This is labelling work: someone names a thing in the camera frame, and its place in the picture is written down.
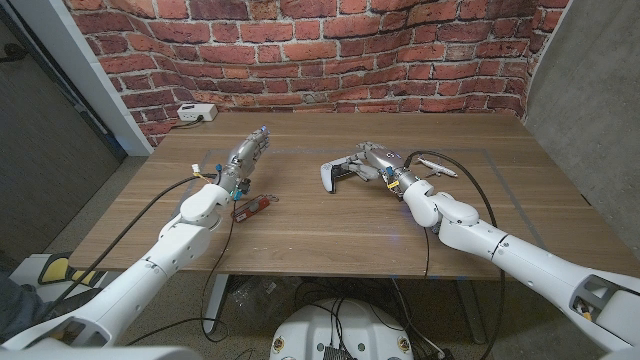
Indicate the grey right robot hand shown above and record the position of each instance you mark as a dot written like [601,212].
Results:
[387,162]

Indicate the white power strip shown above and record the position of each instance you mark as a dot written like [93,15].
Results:
[197,112]

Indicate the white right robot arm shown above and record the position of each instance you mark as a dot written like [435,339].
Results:
[530,260]

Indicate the white robot torso base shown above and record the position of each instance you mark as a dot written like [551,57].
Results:
[310,330]

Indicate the printed brick wall backdrop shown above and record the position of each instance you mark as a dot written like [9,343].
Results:
[320,50]

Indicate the clear plastic bag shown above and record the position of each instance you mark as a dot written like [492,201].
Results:
[260,297]

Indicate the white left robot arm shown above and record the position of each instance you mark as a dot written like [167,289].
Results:
[150,272]

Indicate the yellow black white floor device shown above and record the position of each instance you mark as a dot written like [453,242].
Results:
[55,270]

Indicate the white black game controller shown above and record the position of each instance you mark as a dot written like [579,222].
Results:
[327,175]

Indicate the white toy airplane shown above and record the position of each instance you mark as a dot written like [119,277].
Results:
[442,169]

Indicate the grey metal table leg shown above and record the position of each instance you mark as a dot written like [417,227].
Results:
[215,305]
[470,310]

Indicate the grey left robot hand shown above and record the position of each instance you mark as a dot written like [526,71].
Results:
[244,157]

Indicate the person leg in jeans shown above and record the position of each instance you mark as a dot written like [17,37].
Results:
[15,310]

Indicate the white door frame post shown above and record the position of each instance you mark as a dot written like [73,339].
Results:
[85,75]

